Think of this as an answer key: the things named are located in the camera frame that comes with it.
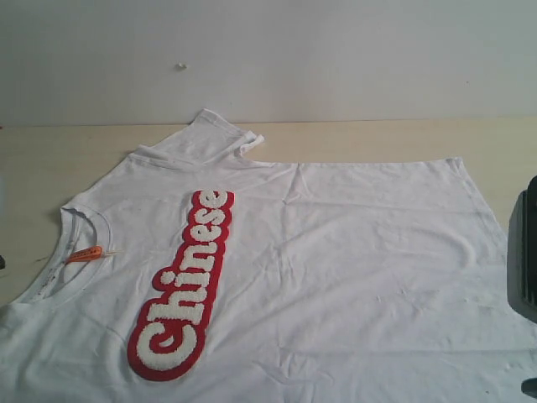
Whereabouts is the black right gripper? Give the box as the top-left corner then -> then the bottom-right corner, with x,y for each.
507,176 -> 536,323

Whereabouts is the white t-shirt red lettering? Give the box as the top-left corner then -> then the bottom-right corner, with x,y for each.
1,110 -> 536,402

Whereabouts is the orange clothing tag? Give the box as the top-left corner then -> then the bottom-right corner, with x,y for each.
65,246 -> 103,264

